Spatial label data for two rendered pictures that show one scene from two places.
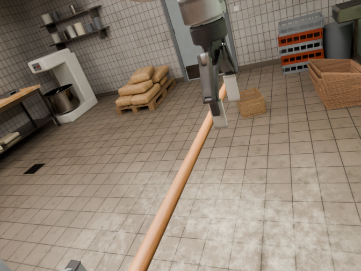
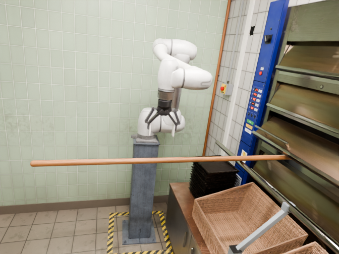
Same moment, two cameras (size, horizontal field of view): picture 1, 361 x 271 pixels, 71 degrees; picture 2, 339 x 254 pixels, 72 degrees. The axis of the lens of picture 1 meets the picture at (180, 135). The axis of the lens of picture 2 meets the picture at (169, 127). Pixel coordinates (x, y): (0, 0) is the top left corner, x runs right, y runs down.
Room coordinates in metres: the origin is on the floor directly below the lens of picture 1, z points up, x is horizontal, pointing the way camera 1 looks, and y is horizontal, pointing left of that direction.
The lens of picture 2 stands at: (1.40, 0.79, 1.76)
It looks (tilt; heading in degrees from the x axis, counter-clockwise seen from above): 18 degrees down; 226
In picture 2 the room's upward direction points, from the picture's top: 6 degrees clockwise
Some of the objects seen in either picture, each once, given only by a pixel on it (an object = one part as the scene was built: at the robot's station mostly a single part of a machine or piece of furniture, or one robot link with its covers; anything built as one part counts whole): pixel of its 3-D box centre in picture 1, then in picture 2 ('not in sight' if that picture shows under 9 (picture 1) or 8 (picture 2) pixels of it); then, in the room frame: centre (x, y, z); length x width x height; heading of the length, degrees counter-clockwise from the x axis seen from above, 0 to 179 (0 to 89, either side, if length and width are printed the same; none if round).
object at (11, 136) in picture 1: (7, 138); not in sight; (4.59, 3.03, 0.27); 0.34 x 0.26 x 0.07; 158
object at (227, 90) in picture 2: not in sight; (226, 88); (-0.51, -0.45, 1.46); 0.10 x 0.07 x 0.10; 62
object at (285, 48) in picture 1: (299, 44); not in sight; (3.90, -2.24, 0.38); 0.60 x 0.40 x 0.15; 61
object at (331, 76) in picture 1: (337, 71); not in sight; (2.61, -1.92, 0.32); 0.56 x 0.49 x 0.28; 160
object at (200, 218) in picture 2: not in sight; (241, 223); (0.11, 0.26, 0.72); 0.56 x 0.49 x 0.28; 62
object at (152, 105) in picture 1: (147, 95); not in sight; (4.95, 0.36, 0.07); 1.20 x 0.80 x 0.14; 152
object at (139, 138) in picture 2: not in sight; (144, 135); (0.24, -0.69, 1.03); 0.22 x 0.18 x 0.06; 148
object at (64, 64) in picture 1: (63, 86); not in sight; (5.64, 2.03, 0.66); 1.00 x 0.66 x 1.32; 152
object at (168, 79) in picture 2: not in sight; (170, 73); (0.55, -0.12, 1.64); 0.13 x 0.11 x 0.16; 146
